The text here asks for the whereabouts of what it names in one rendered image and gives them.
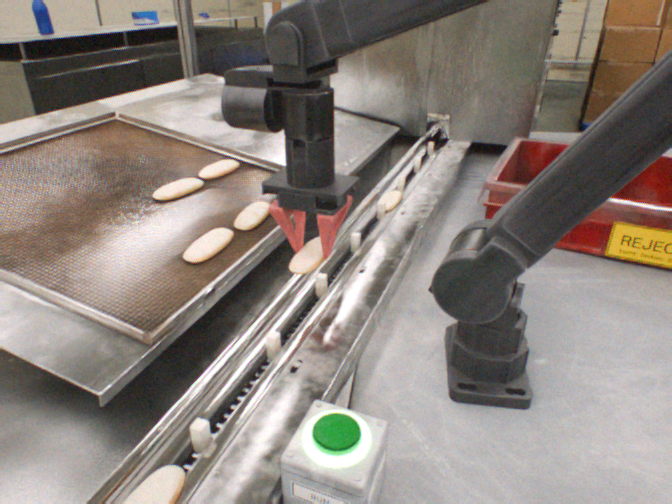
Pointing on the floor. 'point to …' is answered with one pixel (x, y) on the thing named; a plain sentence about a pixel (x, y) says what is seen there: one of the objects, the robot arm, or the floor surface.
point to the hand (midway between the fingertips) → (312, 248)
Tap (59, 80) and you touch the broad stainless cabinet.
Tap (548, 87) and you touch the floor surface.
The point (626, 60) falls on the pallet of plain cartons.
